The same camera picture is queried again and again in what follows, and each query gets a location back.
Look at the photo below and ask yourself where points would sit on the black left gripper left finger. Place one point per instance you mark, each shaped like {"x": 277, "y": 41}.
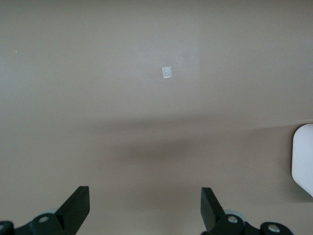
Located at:
{"x": 71, "y": 213}

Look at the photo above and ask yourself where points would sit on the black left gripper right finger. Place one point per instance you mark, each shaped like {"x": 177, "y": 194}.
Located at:
{"x": 211, "y": 213}

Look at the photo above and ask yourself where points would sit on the white box lid grey clips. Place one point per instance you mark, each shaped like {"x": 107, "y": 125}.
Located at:
{"x": 304, "y": 156}

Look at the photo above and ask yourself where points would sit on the small clear tape piece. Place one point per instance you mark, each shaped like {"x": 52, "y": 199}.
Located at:
{"x": 166, "y": 72}

